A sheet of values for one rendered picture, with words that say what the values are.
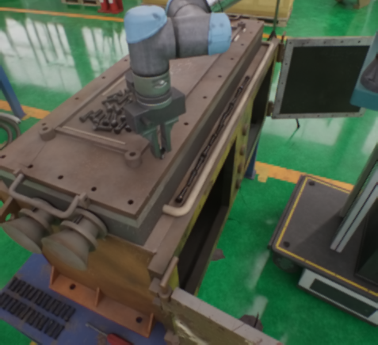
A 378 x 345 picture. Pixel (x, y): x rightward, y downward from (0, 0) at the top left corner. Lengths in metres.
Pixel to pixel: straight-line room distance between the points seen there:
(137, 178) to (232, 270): 1.47
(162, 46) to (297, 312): 1.79
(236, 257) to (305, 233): 0.50
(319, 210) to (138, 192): 1.56
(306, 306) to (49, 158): 1.72
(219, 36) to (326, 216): 1.64
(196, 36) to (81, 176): 0.42
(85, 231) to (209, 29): 0.50
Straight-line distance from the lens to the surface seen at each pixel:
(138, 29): 0.54
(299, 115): 2.15
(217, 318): 0.67
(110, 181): 0.71
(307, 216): 2.01
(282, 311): 2.03
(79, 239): 0.72
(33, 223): 0.84
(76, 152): 0.82
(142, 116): 0.60
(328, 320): 2.09
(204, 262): 1.28
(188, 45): 0.56
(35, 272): 1.54
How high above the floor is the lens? 1.87
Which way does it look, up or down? 43 degrees down
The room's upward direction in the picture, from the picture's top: 2 degrees counter-clockwise
